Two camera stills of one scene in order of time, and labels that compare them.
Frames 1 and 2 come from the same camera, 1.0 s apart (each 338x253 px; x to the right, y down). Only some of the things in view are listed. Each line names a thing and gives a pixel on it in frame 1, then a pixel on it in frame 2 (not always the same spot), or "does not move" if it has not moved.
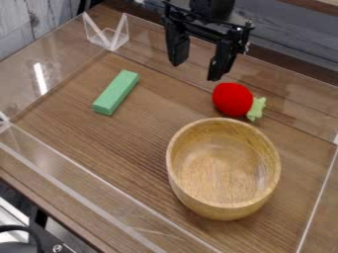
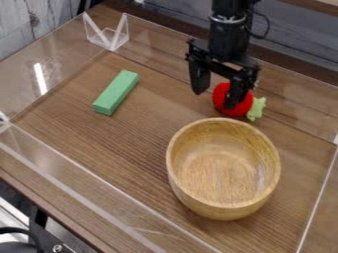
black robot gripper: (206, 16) to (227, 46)
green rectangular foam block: (115, 92) does not move
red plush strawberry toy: (234, 100) does not move
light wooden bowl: (223, 165) does not move
